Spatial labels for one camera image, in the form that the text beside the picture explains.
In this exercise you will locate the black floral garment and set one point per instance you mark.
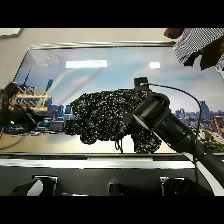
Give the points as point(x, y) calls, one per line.
point(100, 116)

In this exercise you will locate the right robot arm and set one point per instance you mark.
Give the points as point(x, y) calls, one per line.
point(166, 125)

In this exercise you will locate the black white checked garment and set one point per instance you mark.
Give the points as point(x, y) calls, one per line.
point(196, 41)

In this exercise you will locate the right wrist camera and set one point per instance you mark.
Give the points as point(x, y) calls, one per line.
point(141, 85)

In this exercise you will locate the silver frame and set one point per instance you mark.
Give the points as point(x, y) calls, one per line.
point(93, 164)

